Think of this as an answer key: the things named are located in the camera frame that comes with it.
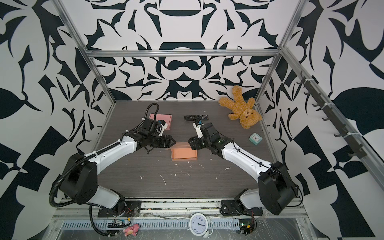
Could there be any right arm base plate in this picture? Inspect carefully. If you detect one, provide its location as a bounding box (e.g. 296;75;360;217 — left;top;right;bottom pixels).
220;200;264;217

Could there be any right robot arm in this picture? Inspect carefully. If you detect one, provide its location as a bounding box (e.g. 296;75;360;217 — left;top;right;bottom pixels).
188;120;299;216

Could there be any peach paper box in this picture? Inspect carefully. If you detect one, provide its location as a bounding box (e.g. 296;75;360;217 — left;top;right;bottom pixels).
171;142;198;162

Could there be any black wall hook rack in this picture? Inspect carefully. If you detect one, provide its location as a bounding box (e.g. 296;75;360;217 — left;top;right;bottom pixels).
299;73;368;159

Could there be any black corrugated cable conduit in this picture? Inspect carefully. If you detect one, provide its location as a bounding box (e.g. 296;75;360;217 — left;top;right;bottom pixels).
48;152;97;208

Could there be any small green alarm clock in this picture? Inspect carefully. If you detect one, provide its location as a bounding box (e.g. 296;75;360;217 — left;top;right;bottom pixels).
249;133;263;146

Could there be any black tv remote control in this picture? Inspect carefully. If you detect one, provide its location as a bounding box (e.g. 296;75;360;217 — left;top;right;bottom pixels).
184;115;209;122

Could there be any small pink toy figure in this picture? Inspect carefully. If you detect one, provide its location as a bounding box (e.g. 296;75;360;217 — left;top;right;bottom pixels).
124;224;140;237

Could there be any green circuit board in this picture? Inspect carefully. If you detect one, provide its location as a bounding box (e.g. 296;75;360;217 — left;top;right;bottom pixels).
107;219;131;229

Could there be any pink paper box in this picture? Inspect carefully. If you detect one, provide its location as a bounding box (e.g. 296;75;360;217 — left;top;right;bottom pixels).
156;114;172;131

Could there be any brown teddy bear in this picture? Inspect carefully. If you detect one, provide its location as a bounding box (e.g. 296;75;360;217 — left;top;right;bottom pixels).
219;86;263;129

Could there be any white round table clock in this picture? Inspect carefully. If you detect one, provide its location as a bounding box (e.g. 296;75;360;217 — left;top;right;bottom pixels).
188;213;214;239

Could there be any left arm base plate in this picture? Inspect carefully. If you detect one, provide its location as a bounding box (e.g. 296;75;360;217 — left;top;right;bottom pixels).
98;201;142;218

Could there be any black electronics module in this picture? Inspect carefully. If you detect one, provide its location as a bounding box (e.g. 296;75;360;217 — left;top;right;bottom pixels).
239;218;258;236

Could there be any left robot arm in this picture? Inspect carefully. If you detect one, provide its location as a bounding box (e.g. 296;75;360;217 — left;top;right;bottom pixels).
49;115;176;213

